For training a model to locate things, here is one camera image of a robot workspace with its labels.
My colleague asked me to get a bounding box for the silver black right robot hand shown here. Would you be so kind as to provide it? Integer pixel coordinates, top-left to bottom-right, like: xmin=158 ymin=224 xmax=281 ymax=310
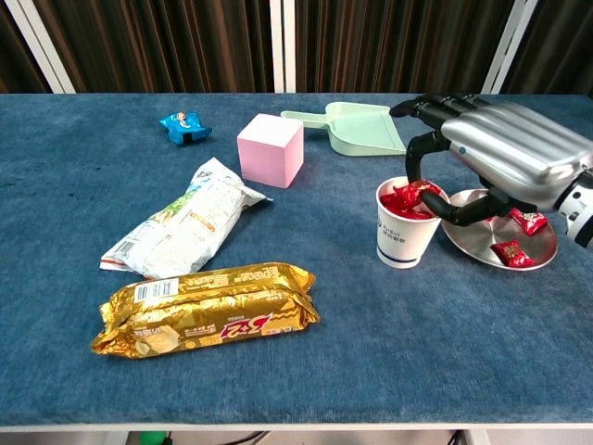
xmin=388 ymin=92 xmax=593 ymax=228

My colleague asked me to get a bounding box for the white paper cup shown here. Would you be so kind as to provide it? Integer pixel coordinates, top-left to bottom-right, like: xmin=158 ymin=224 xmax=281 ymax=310
xmin=374 ymin=175 xmax=453 ymax=270

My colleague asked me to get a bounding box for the blue felt table cover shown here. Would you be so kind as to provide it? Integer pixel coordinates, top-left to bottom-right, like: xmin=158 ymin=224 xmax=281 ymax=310
xmin=0 ymin=92 xmax=593 ymax=426

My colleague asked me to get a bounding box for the white frame post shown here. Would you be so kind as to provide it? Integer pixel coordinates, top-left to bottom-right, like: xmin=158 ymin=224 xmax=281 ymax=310
xmin=270 ymin=0 xmax=297 ymax=94
xmin=4 ymin=0 xmax=76 ymax=94
xmin=481 ymin=0 xmax=541 ymax=95

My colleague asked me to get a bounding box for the silver metal plate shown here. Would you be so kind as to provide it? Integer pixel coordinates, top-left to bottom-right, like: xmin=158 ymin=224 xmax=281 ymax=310
xmin=439 ymin=188 xmax=559 ymax=273

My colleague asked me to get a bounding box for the mint green dustpan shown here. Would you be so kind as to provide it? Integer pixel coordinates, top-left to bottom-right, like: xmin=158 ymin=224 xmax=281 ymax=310
xmin=280 ymin=101 xmax=408 ymax=158

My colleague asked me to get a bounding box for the black cable bundle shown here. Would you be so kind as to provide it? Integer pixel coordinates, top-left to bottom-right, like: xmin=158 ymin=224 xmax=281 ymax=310
xmin=229 ymin=430 xmax=272 ymax=445

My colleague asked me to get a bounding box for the blue snack packet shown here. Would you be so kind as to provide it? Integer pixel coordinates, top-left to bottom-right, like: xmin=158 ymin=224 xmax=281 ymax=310
xmin=158 ymin=110 xmax=213 ymax=148

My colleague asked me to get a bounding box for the white green snack bag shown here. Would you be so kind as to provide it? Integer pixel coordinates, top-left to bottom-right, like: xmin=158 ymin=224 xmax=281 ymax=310
xmin=99 ymin=157 xmax=273 ymax=280

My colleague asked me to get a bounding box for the red candy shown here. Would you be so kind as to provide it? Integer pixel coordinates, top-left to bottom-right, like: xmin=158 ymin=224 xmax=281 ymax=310
xmin=397 ymin=206 xmax=435 ymax=221
xmin=379 ymin=192 xmax=409 ymax=217
xmin=393 ymin=180 xmax=444 ymax=205
xmin=508 ymin=207 xmax=549 ymax=237
xmin=489 ymin=239 xmax=536 ymax=269

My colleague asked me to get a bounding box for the dark brown pleated curtain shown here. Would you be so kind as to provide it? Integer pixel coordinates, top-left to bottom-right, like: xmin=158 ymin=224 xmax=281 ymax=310
xmin=0 ymin=0 xmax=593 ymax=95

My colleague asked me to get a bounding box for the pink cube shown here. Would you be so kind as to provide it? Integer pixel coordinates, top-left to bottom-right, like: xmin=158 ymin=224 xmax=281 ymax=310
xmin=236 ymin=113 xmax=306 ymax=190

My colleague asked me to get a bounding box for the gold biscuit pack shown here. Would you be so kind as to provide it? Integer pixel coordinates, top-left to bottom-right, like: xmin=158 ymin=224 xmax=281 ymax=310
xmin=90 ymin=261 xmax=322 ymax=359

